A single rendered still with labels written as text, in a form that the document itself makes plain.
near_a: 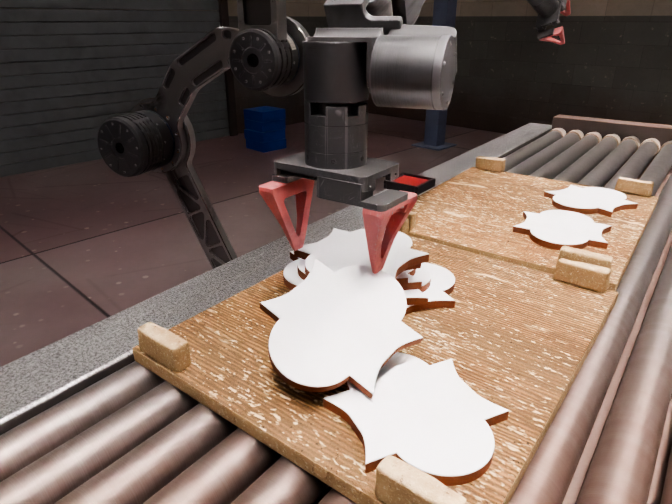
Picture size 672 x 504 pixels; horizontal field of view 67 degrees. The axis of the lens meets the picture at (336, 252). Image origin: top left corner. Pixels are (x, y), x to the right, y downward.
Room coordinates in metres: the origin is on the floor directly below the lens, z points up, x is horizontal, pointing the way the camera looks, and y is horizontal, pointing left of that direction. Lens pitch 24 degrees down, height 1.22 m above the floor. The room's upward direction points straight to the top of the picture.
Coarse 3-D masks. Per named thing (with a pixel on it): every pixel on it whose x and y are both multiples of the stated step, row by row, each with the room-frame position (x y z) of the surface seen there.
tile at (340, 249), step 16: (336, 240) 0.53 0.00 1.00; (352, 240) 0.53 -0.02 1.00; (400, 240) 0.53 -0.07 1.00; (304, 256) 0.50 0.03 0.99; (320, 256) 0.49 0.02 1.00; (336, 256) 0.49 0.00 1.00; (352, 256) 0.49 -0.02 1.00; (368, 256) 0.49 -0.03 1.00; (400, 256) 0.49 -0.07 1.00; (416, 256) 0.49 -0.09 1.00; (400, 272) 0.47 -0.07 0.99
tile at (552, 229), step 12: (528, 216) 0.74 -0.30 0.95; (540, 216) 0.74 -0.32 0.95; (552, 216) 0.74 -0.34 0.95; (564, 216) 0.74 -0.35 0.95; (576, 216) 0.74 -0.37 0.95; (516, 228) 0.70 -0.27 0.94; (528, 228) 0.69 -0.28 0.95; (540, 228) 0.69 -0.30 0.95; (552, 228) 0.69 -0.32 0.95; (564, 228) 0.69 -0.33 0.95; (576, 228) 0.69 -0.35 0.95; (588, 228) 0.69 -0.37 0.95; (600, 228) 0.69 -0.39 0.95; (540, 240) 0.66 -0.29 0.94; (552, 240) 0.65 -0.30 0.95; (564, 240) 0.65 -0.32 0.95; (576, 240) 0.65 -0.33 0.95; (588, 240) 0.65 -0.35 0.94; (600, 240) 0.65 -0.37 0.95
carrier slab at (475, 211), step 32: (448, 192) 0.90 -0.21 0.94; (480, 192) 0.90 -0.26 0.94; (512, 192) 0.90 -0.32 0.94; (416, 224) 0.74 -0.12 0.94; (448, 224) 0.74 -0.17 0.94; (480, 224) 0.74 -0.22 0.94; (512, 224) 0.74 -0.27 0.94; (608, 224) 0.74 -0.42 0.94; (640, 224) 0.74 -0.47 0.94; (512, 256) 0.62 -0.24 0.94; (544, 256) 0.62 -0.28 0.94; (608, 288) 0.55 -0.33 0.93
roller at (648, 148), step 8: (640, 144) 1.41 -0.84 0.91; (648, 144) 1.36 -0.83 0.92; (656, 144) 1.38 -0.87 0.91; (640, 152) 1.27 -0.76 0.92; (648, 152) 1.29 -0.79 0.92; (656, 152) 1.38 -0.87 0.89; (632, 160) 1.19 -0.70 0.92; (640, 160) 1.20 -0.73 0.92; (648, 160) 1.25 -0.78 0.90; (624, 168) 1.12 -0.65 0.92; (632, 168) 1.13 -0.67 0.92; (640, 168) 1.16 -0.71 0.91; (616, 176) 1.06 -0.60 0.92; (624, 176) 1.06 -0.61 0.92; (632, 176) 1.08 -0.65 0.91; (608, 184) 1.01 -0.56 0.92; (328, 496) 0.26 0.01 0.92; (336, 496) 0.26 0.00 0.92; (344, 496) 0.26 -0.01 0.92
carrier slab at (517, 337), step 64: (448, 256) 0.62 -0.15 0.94; (192, 320) 0.46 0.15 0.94; (256, 320) 0.46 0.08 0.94; (448, 320) 0.46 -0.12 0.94; (512, 320) 0.46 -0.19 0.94; (576, 320) 0.46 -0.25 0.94; (192, 384) 0.36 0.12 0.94; (256, 384) 0.36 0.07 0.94; (512, 384) 0.36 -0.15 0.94; (320, 448) 0.28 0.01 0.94; (512, 448) 0.28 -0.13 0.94
